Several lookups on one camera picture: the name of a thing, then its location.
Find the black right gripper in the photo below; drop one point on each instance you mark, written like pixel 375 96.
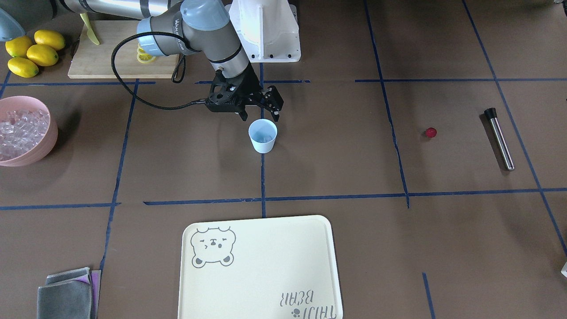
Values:
pixel 250 87

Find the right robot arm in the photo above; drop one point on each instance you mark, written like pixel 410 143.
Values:
pixel 165 28

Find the light blue plastic cup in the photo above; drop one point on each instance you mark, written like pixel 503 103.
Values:
pixel 264 126

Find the ice cubes in cup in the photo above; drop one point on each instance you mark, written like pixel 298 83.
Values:
pixel 264 138

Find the clear ice cubes pile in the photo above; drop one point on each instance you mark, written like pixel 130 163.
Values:
pixel 20 131

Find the lemon slices stack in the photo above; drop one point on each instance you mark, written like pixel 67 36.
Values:
pixel 142 56

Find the cream bear serving tray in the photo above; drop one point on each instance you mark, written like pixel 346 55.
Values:
pixel 267 268

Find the bamboo cutting board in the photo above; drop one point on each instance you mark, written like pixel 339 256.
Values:
pixel 94 61

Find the red strawberry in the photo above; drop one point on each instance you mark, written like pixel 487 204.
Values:
pixel 431 132

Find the yellow-green plastic knife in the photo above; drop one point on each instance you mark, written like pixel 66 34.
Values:
pixel 89 29

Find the whole lemon top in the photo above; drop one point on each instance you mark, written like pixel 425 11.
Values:
pixel 51 38

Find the steel muddler with black tip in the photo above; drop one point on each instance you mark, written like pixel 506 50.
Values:
pixel 492 118

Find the purple folded cloth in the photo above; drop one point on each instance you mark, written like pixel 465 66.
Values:
pixel 95 283

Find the pink bowl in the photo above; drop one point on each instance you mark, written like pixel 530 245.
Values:
pixel 48 141

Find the grey folded cloth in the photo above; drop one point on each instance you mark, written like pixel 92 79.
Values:
pixel 66 295

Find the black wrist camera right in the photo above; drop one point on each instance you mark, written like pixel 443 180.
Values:
pixel 225 97

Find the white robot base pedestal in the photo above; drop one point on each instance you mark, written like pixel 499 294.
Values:
pixel 267 29

